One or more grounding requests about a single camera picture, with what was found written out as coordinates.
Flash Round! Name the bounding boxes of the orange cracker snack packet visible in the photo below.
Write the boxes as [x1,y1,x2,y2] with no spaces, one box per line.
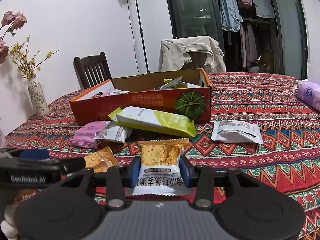
[127,138,193,197]

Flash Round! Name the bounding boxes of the white foil snack packet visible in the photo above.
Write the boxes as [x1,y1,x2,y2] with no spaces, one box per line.
[211,121,263,144]

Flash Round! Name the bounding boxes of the green white snack bag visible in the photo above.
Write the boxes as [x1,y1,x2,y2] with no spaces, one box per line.
[108,106,197,137]

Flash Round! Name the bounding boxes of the white gloved left hand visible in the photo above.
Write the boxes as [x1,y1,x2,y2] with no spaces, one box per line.
[1,203,19,239]

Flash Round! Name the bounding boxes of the white printed snack packet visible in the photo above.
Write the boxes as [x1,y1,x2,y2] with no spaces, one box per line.
[93,121,133,143]

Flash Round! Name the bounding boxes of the pink snack packet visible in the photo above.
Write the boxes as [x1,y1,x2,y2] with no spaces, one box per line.
[70,121,107,149]

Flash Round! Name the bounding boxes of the floral ceramic vase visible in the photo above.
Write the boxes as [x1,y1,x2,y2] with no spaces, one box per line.
[28,75,49,116]

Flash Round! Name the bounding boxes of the colourful patterned tablecloth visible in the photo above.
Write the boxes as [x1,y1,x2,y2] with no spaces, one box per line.
[5,72,320,240]

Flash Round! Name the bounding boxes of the orange cardboard pumpkin box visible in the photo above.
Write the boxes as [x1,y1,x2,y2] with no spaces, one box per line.
[69,69,212,126]

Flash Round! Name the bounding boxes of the yellow flower branches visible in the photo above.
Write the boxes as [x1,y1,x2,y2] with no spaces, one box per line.
[9,36,59,79]

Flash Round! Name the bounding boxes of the dark wooden chair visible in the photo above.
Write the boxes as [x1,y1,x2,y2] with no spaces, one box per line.
[73,52,112,89]

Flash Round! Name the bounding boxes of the chair with beige jacket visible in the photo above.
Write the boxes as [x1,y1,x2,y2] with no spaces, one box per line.
[182,52,212,73]

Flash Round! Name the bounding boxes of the beige jacket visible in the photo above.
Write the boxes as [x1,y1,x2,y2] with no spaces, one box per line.
[158,36,226,73]

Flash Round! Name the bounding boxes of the purple tissue pack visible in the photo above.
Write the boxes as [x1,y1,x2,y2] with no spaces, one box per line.
[297,81,320,112]

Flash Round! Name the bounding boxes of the pink dried roses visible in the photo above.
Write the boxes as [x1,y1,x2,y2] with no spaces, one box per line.
[1,10,27,64]

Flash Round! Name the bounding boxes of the light blue denim shirt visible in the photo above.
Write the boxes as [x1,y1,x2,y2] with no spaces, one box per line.
[220,0,242,32]

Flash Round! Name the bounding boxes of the black framed sliding glass door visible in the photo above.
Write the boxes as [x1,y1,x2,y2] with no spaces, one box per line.
[167,0,308,79]

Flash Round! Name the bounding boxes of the white hanging garment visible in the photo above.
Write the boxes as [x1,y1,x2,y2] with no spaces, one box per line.
[253,0,276,18]

